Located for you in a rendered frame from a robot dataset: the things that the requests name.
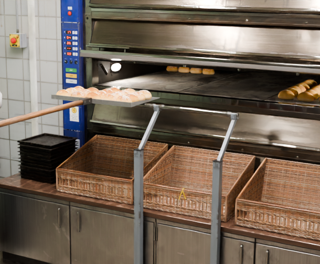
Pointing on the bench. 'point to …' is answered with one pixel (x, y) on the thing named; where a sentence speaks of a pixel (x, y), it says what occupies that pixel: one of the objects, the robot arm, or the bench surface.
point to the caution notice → (74, 114)
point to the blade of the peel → (103, 100)
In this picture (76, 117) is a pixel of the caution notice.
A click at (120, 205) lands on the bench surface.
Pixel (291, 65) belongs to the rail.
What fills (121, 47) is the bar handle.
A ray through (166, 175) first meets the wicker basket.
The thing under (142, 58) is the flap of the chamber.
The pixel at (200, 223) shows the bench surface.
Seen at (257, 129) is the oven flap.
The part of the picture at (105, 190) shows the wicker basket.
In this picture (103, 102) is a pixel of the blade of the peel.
